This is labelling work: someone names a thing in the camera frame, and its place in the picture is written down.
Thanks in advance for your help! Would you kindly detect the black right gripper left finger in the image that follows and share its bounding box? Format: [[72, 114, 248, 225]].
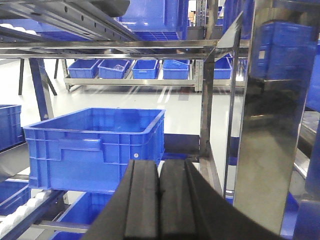
[[82, 160, 159, 240]]

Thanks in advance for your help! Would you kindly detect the blue crate on upper shelf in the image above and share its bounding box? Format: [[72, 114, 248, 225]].
[[117, 0, 189, 41]]

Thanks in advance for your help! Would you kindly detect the large blue plastic crate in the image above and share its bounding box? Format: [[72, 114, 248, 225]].
[[23, 107, 165, 193]]

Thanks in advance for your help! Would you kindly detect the white roller track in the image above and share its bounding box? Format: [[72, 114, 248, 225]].
[[0, 190, 52, 237]]

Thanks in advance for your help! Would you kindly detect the blue crate at left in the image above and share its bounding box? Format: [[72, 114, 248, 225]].
[[0, 104, 25, 151]]

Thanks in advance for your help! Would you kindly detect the stainless steel shelf rack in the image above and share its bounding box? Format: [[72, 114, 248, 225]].
[[0, 0, 320, 240]]

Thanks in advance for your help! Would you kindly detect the blue crate on lower shelf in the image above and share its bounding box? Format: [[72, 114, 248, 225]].
[[57, 192, 114, 225]]

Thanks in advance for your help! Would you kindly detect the small blue parts bin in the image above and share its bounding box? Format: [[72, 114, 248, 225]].
[[214, 57, 232, 80], [67, 59, 102, 79], [98, 59, 131, 79], [163, 59, 190, 80], [132, 59, 159, 79]]

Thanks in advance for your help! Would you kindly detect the blue crate on shelf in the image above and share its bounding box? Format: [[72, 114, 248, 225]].
[[57, 192, 114, 225], [117, 0, 189, 41]]

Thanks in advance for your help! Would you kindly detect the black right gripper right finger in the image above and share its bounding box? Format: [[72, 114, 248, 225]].
[[159, 159, 281, 240]]

